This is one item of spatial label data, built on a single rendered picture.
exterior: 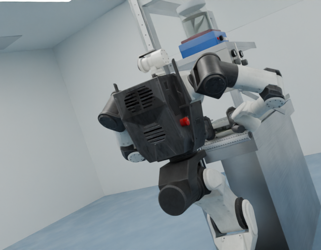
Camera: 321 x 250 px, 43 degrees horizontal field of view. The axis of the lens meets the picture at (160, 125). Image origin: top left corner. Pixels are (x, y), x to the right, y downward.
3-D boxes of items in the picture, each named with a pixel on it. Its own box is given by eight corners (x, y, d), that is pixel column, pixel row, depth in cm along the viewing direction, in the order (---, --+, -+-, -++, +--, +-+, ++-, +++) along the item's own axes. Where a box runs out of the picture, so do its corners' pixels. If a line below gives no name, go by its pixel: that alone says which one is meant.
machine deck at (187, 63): (227, 49, 192) (225, 41, 192) (160, 76, 210) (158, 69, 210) (256, 47, 247) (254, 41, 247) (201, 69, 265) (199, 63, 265)
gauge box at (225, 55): (240, 87, 193) (227, 47, 192) (220, 94, 198) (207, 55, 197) (251, 83, 212) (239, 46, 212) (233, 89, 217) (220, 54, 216)
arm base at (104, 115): (130, 135, 166) (120, 115, 158) (103, 133, 172) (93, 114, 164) (143, 109, 175) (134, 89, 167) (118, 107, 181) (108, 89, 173)
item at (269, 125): (258, 150, 199) (251, 131, 198) (205, 164, 212) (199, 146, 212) (294, 110, 314) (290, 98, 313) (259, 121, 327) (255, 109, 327)
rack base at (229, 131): (218, 133, 234) (216, 129, 234) (258, 120, 223) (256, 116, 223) (203, 142, 212) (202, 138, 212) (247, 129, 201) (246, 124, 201)
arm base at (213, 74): (237, 87, 144) (215, 69, 139) (210, 108, 150) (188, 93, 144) (228, 63, 155) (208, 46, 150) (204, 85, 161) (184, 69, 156)
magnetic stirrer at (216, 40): (221, 43, 196) (214, 26, 196) (182, 59, 206) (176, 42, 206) (232, 43, 214) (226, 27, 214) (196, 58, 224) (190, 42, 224)
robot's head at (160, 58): (166, 70, 156) (158, 48, 156) (144, 79, 161) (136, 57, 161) (173, 69, 162) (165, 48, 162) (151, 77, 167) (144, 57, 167)
